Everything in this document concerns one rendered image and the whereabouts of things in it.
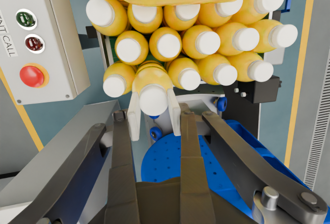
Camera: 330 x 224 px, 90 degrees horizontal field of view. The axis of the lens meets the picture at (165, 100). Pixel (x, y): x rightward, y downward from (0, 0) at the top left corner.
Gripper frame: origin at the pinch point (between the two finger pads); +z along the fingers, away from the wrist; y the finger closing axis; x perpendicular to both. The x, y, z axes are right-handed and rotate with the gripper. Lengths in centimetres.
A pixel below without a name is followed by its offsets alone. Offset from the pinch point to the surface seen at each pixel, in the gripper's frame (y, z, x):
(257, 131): 90, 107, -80
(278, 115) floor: 121, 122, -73
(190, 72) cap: 7.1, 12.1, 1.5
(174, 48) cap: 4.5, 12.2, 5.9
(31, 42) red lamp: -17.7, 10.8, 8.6
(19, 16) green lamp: -18.1, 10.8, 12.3
